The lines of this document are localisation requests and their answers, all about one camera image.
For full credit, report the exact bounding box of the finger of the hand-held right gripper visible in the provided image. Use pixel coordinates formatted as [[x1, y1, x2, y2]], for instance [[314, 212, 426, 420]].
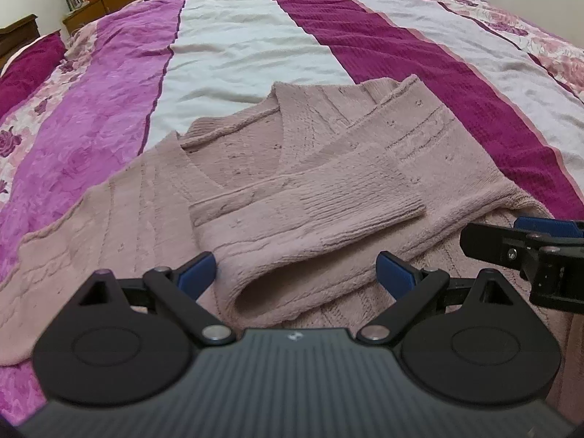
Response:
[[460, 223, 584, 315], [513, 216, 584, 239]]

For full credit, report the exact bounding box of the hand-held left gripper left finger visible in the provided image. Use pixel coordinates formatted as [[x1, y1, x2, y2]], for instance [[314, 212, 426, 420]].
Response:
[[78, 251, 236, 346]]

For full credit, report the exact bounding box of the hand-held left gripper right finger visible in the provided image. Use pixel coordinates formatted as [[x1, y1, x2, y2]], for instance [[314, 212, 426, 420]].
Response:
[[356, 251, 514, 344]]

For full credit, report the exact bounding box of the pink knitted sweater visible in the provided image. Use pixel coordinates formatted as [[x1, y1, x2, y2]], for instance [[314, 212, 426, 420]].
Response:
[[0, 73, 584, 402]]

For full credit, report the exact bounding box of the striped floral bedspread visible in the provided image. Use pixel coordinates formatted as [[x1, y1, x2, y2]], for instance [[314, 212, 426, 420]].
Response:
[[0, 0, 584, 425]]

